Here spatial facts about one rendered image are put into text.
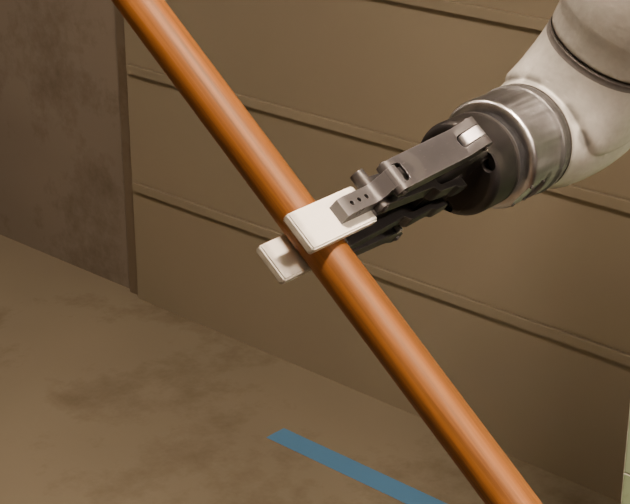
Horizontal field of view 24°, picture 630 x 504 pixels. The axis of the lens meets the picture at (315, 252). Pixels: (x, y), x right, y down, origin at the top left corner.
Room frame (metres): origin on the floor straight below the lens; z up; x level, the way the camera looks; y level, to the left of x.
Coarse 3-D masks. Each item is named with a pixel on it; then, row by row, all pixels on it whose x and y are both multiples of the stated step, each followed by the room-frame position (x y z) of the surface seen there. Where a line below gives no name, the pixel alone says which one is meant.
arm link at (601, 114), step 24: (552, 48) 1.12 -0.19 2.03; (528, 72) 1.13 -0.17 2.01; (552, 72) 1.11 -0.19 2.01; (576, 72) 1.10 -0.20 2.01; (552, 96) 1.10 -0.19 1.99; (576, 96) 1.10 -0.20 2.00; (600, 96) 1.09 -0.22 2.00; (624, 96) 1.10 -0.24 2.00; (576, 120) 1.10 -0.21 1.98; (600, 120) 1.10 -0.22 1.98; (624, 120) 1.11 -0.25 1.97; (576, 144) 1.09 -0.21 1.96; (600, 144) 1.10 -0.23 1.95; (624, 144) 1.14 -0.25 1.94; (576, 168) 1.10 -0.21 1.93; (600, 168) 1.13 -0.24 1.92
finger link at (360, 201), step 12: (396, 168) 0.93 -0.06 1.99; (384, 180) 0.93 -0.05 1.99; (360, 192) 0.92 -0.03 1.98; (372, 192) 0.92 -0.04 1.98; (384, 192) 0.92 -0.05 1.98; (336, 204) 0.90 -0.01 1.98; (348, 204) 0.90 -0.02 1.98; (360, 204) 0.91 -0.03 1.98; (372, 204) 0.92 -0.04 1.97; (336, 216) 0.90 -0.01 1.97; (348, 216) 0.90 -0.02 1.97
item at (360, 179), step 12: (360, 180) 0.93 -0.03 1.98; (372, 180) 0.94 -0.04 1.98; (432, 180) 0.98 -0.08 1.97; (456, 180) 1.00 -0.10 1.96; (408, 192) 0.95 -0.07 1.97; (420, 192) 0.96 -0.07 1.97; (432, 192) 0.98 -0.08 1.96; (444, 192) 0.99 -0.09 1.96; (456, 192) 1.00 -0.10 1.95; (384, 204) 0.92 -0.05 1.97; (396, 204) 0.94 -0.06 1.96
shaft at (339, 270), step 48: (144, 0) 1.00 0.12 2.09; (192, 48) 0.98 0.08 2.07; (192, 96) 0.96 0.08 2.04; (240, 144) 0.94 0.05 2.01; (288, 192) 0.91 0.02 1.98; (336, 288) 0.88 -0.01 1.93; (384, 336) 0.86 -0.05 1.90; (432, 384) 0.84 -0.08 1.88; (432, 432) 0.83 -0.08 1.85; (480, 432) 0.82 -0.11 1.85; (480, 480) 0.81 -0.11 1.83
